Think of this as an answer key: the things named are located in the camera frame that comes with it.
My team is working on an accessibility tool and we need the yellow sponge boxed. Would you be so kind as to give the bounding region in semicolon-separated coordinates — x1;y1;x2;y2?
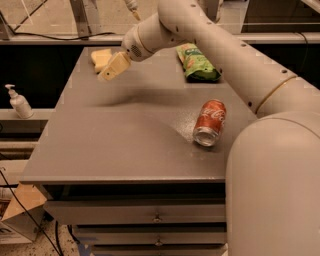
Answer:
91;49;112;73

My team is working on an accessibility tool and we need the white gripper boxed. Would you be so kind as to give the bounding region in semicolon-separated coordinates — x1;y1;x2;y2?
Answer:
98;26;143;81

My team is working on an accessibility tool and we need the hanging white tool tip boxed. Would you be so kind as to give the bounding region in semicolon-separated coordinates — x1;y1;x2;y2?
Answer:
124;0;141;21

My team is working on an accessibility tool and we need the black cable on ledge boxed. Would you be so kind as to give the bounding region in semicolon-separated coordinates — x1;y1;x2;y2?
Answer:
13;0;117;42

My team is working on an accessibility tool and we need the grey drawer cabinet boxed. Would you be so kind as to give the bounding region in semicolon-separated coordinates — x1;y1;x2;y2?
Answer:
19;45;258;256

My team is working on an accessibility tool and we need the green snack bag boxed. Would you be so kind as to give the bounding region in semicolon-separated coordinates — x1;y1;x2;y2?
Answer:
176;43;221;82

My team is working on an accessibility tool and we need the left metal bracket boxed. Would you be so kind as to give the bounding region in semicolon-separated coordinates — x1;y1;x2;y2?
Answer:
69;0;102;38

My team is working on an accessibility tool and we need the cardboard box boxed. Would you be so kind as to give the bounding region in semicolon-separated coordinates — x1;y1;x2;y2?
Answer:
0;184;46;244

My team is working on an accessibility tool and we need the bottom drawer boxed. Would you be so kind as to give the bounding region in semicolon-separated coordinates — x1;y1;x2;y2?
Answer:
91;245;226;256

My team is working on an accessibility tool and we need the black cable on floor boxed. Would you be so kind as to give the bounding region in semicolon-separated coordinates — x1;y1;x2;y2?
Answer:
0;166;64;256

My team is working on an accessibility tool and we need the drawer with knob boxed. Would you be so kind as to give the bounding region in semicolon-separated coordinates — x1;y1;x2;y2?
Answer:
44;199;226;225
73;225;227;246

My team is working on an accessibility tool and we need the middle drawer with knob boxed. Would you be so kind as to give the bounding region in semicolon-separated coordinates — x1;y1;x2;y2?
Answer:
73;225;227;246

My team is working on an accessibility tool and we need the red Coca-Cola can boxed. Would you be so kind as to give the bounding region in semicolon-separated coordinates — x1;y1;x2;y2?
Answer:
193;99;227;147

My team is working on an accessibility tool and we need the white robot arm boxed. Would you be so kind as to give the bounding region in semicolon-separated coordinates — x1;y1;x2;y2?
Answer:
100;0;320;256

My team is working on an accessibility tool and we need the top drawer with knob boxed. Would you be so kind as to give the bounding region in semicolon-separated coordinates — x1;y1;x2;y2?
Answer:
44;199;226;225

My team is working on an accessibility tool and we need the white pump soap bottle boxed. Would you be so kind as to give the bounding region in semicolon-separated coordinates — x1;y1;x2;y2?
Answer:
5;84;33;119

